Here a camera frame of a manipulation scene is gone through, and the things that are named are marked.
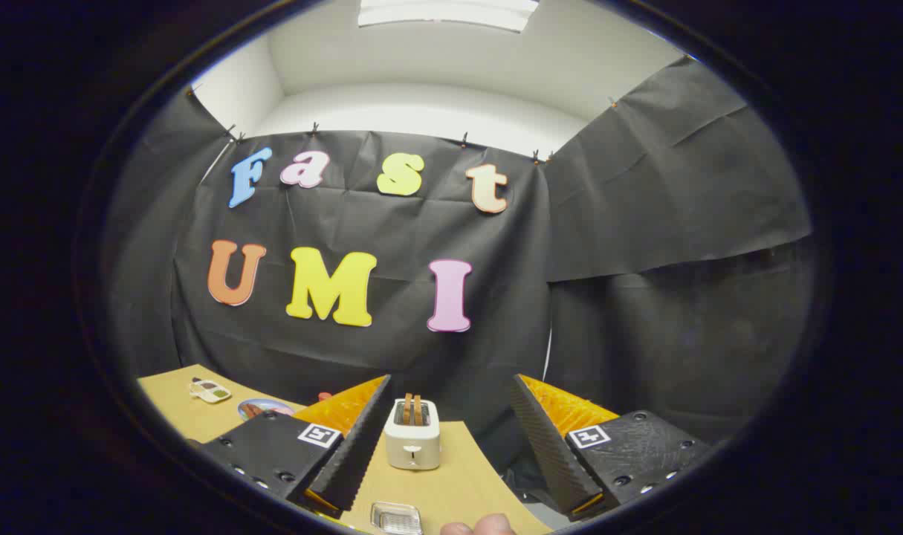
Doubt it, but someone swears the clear glass tray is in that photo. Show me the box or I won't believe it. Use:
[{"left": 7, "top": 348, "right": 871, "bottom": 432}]
[{"left": 370, "top": 502, "right": 424, "bottom": 535}]

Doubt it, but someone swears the blue plate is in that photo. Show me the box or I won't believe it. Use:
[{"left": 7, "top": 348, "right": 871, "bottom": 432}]
[{"left": 237, "top": 398, "right": 296, "bottom": 422}]

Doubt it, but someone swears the white ceiling light panel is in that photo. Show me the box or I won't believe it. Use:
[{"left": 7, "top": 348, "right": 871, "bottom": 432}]
[{"left": 358, "top": 0, "right": 541, "bottom": 33}]

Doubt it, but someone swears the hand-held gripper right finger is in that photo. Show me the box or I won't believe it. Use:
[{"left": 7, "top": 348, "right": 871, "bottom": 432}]
[{"left": 511, "top": 374, "right": 713, "bottom": 519}]

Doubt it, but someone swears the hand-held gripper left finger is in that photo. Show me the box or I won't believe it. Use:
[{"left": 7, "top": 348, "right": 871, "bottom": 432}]
[{"left": 198, "top": 374, "right": 392, "bottom": 519}]

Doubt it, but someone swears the white divided sauce dish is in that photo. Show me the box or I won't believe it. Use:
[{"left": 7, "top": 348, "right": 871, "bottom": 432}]
[{"left": 190, "top": 377, "right": 232, "bottom": 404}]

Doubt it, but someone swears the black backdrop cloth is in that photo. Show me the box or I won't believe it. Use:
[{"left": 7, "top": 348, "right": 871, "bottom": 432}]
[{"left": 102, "top": 56, "right": 820, "bottom": 476}]

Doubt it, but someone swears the white toaster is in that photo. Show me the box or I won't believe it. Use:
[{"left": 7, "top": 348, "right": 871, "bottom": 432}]
[{"left": 383, "top": 399, "right": 441, "bottom": 470}]

